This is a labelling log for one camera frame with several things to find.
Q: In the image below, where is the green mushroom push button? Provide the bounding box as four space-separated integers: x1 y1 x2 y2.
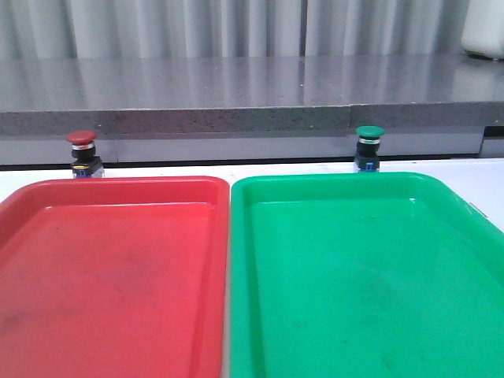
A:
354 125 385 172

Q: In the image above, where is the red mushroom push button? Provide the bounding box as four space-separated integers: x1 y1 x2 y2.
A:
66 130 105 179

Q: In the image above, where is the grey stone bench slab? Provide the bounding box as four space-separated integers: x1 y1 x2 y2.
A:
1 54 503 139

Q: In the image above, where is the green plastic tray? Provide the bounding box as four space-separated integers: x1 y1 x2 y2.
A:
230 172 503 377

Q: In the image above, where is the red plastic tray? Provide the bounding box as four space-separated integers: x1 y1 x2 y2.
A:
1 176 229 377

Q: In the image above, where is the white container on bench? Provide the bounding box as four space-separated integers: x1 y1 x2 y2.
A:
461 0 503 60

